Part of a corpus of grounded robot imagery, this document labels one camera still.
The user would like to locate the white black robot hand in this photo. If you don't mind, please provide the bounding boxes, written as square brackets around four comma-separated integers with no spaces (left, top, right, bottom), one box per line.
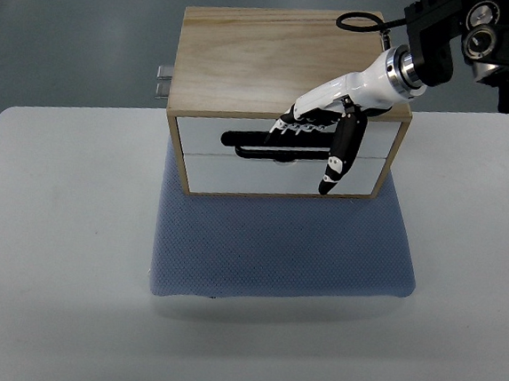
[268,45,427,194]

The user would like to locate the black drawer handle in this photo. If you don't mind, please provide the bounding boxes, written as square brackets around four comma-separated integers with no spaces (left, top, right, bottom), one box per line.
[219,131,332,163]

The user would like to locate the white top drawer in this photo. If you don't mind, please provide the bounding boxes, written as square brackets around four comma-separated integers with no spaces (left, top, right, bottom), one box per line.
[177,117,402,158]

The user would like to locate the white drawer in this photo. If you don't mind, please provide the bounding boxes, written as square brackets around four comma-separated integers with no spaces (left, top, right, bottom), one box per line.
[177,117,402,158]
[184,154,386,195]

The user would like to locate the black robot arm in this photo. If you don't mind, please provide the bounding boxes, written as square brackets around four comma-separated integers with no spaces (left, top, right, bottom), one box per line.
[404,0,509,114]

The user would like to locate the wooden drawer cabinet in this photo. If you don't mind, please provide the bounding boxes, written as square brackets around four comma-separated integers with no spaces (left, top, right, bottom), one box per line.
[167,7,411,198]

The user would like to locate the white bottom drawer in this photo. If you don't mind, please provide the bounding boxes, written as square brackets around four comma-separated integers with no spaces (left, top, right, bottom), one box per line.
[184,154,386,195]

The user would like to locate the blue textured mat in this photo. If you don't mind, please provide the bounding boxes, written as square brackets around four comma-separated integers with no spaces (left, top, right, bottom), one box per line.
[149,153,416,298]

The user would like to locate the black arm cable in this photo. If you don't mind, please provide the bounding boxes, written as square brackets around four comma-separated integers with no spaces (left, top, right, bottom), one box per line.
[335,10,409,37]

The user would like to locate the grey metal floor bracket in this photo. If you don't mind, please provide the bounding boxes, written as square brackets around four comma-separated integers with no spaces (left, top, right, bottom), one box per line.
[155,64,174,99]

